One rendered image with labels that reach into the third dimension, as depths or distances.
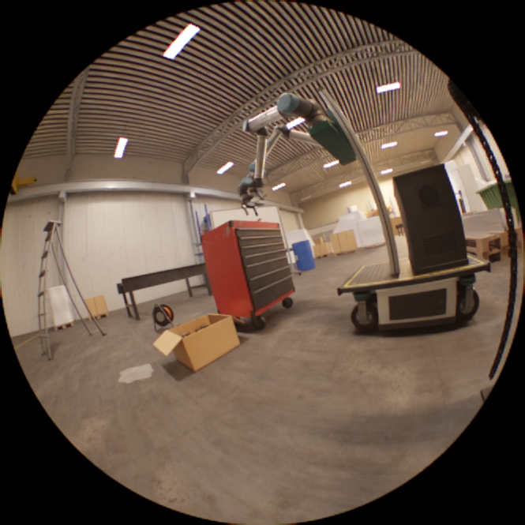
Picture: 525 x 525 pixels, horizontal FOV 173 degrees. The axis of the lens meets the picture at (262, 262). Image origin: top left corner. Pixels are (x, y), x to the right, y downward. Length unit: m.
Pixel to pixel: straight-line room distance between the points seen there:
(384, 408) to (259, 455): 0.43
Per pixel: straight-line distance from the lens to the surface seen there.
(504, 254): 2.60
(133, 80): 8.80
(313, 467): 0.61
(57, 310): 7.05
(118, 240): 9.34
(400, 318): 1.03
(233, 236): 1.35
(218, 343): 1.24
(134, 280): 3.98
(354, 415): 0.70
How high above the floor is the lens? 0.57
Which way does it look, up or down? level
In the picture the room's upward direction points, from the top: 14 degrees counter-clockwise
